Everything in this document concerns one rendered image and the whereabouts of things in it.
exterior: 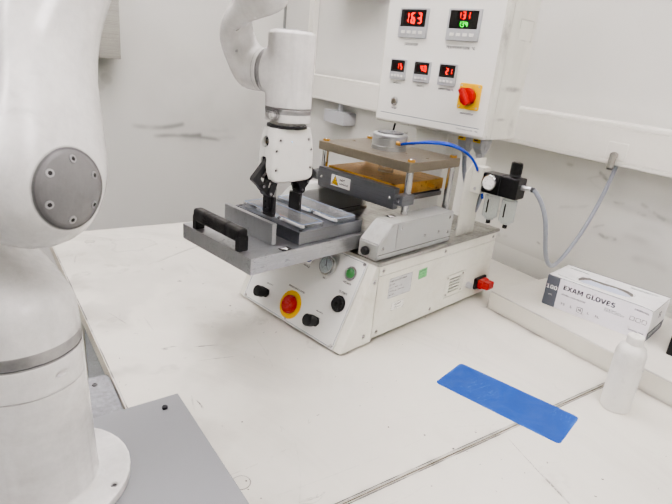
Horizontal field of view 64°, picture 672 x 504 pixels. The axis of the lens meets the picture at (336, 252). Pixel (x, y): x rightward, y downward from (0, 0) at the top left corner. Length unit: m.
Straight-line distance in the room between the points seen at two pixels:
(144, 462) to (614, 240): 1.21
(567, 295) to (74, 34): 1.10
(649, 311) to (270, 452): 0.83
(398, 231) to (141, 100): 1.72
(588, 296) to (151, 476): 0.97
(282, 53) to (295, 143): 0.16
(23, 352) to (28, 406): 0.06
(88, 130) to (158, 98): 2.05
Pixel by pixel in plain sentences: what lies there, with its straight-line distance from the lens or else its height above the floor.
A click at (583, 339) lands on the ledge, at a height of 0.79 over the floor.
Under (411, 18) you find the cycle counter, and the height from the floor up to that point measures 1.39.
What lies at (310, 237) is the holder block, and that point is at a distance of 0.99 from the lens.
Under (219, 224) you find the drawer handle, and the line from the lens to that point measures 0.96.
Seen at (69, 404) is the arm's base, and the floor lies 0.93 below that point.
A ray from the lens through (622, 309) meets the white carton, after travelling 1.30.
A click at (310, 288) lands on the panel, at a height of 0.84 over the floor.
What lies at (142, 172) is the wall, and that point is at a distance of 2.62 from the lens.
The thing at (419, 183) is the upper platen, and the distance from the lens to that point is 1.19.
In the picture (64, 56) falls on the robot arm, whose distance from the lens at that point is 0.57.
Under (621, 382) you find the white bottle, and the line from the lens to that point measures 1.08.
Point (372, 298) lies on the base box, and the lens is 1.07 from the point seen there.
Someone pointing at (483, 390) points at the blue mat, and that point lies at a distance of 1.05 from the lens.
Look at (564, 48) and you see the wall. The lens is 1.63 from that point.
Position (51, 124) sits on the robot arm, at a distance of 0.52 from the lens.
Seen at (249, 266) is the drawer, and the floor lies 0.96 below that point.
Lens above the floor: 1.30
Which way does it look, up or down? 20 degrees down
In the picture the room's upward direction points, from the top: 6 degrees clockwise
